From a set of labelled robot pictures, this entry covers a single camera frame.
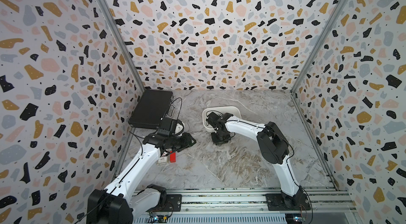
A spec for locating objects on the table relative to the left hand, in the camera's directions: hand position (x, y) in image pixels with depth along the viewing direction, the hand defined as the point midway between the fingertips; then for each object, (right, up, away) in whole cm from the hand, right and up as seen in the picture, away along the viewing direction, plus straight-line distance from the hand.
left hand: (194, 141), depth 79 cm
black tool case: (-31, +18, +25) cm, 43 cm away
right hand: (+11, -5, +14) cm, 19 cm away
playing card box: (-18, -12, +6) cm, 22 cm away
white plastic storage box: (+23, +15, +25) cm, 37 cm away
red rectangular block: (-13, -11, +9) cm, 19 cm away
